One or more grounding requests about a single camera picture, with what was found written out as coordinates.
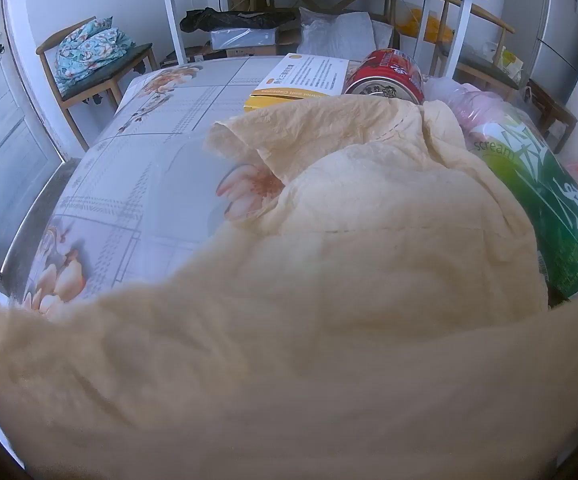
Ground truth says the black bag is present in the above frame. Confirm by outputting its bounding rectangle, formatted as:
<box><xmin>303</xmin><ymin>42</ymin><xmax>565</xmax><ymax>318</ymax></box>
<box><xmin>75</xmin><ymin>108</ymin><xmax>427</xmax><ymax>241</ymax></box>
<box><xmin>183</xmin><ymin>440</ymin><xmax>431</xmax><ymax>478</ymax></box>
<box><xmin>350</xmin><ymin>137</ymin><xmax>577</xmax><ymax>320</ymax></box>
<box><xmin>179</xmin><ymin>7</ymin><xmax>300</xmax><ymax>33</ymax></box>

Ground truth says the pink snack packet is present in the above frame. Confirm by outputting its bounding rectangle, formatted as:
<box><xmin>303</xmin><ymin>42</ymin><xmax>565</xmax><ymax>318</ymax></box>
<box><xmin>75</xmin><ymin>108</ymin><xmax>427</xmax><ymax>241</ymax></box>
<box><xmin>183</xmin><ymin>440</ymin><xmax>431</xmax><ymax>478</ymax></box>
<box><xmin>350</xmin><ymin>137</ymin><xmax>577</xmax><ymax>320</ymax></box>
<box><xmin>421</xmin><ymin>77</ymin><xmax>514</xmax><ymax>133</ymax></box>

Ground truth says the wooden stool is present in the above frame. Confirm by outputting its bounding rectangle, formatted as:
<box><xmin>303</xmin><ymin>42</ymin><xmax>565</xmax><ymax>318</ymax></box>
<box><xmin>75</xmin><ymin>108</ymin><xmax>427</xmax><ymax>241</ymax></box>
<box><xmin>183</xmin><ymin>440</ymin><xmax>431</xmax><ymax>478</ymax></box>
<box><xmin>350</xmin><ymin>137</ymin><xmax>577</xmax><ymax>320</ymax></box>
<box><xmin>526</xmin><ymin>79</ymin><xmax>578</xmax><ymax>153</ymax></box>

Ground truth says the wooden chair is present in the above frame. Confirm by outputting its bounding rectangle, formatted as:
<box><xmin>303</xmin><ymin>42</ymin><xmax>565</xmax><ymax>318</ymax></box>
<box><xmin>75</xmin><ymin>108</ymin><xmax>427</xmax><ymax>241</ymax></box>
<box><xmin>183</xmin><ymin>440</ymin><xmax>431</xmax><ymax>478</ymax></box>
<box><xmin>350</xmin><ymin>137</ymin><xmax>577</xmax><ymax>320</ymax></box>
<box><xmin>36</xmin><ymin>17</ymin><xmax>159</xmax><ymax>151</ymax></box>

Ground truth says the wooden armchair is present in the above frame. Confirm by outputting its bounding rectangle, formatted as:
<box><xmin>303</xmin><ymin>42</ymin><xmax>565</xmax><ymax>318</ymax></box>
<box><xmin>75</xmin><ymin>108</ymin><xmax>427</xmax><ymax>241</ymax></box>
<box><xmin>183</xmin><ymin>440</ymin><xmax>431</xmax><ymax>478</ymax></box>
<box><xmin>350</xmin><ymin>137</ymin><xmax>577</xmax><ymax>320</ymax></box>
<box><xmin>429</xmin><ymin>0</ymin><xmax>530</xmax><ymax>101</ymax></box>

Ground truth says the red drink can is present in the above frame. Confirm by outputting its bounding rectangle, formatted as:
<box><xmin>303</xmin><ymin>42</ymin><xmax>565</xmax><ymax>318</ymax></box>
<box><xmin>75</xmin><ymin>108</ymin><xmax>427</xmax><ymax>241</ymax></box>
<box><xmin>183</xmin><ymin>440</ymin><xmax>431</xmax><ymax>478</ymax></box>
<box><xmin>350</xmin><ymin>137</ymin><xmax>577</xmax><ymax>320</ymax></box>
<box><xmin>344</xmin><ymin>49</ymin><xmax>426</xmax><ymax>106</ymax></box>

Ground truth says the beige snack bag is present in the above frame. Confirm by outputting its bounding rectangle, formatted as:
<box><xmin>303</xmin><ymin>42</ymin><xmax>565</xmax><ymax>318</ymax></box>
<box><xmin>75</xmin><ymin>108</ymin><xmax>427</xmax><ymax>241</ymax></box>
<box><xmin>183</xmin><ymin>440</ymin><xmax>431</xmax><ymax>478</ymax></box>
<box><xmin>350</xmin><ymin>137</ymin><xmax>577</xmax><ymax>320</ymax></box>
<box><xmin>0</xmin><ymin>95</ymin><xmax>578</xmax><ymax>480</ymax></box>

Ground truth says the white and yellow bag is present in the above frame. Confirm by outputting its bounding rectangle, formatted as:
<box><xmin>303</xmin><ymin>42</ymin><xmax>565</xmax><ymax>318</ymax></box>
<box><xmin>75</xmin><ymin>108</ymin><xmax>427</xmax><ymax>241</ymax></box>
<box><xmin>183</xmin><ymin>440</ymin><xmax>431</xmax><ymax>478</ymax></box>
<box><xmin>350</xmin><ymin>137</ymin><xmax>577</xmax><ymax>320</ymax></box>
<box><xmin>484</xmin><ymin>42</ymin><xmax>524</xmax><ymax>81</ymax></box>

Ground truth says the green label plastic bottle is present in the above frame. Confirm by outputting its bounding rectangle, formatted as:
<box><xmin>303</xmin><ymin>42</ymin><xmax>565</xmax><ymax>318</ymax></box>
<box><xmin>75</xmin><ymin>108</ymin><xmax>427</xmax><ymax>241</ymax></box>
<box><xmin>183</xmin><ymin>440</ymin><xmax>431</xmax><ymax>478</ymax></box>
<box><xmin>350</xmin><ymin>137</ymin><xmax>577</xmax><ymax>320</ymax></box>
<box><xmin>466</xmin><ymin>110</ymin><xmax>578</xmax><ymax>301</ymax></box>

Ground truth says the floral blanket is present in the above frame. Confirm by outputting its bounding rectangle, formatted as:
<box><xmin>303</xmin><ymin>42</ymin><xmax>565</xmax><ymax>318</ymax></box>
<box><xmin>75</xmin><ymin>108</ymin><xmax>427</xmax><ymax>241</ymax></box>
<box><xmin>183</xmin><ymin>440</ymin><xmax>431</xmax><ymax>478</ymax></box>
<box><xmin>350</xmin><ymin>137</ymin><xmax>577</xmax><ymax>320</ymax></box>
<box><xmin>53</xmin><ymin>16</ymin><xmax>135</xmax><ymax>93</ymax></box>

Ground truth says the white flat box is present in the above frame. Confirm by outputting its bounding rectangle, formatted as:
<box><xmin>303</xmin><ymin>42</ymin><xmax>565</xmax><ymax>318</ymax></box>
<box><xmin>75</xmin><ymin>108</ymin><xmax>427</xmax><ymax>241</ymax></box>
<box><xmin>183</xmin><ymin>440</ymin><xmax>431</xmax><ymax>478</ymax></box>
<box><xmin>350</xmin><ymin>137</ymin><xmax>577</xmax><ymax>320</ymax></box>
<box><xmin>210</xmin><ymin>27</ymin><xmax>277</xmax><ymax>51</ymax></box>

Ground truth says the yellow and white box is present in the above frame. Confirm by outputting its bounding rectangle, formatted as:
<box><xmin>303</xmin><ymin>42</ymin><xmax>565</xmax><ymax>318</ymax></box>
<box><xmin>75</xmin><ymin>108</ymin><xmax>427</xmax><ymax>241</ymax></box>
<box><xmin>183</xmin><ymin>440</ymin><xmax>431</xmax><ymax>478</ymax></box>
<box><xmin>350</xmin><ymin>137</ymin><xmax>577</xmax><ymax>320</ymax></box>
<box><xmin>243</xmin><ymin>53</ymin><xmax>362</xmax><ymax>113</ymax></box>

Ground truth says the grey panel door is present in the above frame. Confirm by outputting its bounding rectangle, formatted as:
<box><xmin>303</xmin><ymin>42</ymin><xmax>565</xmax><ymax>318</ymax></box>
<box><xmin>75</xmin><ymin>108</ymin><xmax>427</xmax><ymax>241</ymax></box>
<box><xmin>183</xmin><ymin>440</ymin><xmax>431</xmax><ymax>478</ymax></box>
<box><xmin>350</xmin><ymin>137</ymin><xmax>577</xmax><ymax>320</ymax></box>
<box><xmin>0</xmin><ymin>0</ymin><xmax>65</xmax><ymax>286</ymax></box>

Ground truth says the white metal desk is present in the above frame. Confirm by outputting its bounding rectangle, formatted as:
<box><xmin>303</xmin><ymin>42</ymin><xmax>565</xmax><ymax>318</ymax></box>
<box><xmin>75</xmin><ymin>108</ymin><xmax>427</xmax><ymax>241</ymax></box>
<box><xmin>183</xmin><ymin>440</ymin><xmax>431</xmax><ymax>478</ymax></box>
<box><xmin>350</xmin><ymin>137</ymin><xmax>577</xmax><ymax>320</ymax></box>
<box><xmin>145</xmin><ymin>0</ymin><xmax>490</xmax><ymax>78</ymax></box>

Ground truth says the white plastic bag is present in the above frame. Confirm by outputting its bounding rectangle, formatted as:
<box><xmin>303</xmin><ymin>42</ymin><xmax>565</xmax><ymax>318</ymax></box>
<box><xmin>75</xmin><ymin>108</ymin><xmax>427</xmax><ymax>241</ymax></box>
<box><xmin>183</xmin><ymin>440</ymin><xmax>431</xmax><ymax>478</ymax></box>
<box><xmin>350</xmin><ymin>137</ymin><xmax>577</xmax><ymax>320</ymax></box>
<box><xmin>296</xmin><ymin>7</ymin><xmax>392</xmax><ymax>56</ymax></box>

